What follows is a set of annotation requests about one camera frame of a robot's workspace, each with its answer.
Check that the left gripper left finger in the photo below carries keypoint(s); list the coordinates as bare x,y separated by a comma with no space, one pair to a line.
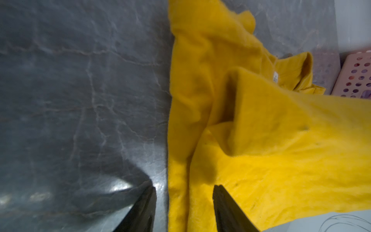
141,216

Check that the pink plastic basket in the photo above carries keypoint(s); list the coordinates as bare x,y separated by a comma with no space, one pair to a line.
354,80

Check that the yellow t-shirt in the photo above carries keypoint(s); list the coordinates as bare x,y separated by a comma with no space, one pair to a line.
257,125

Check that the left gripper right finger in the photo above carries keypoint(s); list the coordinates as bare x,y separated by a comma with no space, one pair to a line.
228,215

